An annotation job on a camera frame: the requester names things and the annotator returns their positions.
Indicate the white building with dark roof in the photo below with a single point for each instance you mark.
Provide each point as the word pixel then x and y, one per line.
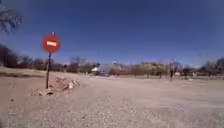
pixel 96 69

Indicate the row of bare trees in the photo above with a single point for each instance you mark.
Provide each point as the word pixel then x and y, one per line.
pixel 150 68

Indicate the pale gravel road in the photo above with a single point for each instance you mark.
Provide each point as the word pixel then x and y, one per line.
pixel 133 103

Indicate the pile of rocks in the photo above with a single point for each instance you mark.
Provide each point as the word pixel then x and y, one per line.
pixel 63 85

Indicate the red round road sign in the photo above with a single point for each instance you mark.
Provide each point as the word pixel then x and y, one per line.
pixel 51 44

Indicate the bare brown dirt ground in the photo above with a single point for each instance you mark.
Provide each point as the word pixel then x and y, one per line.
pixel 20 83

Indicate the bare tree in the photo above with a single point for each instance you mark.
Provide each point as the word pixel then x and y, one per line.
pixel 8 18

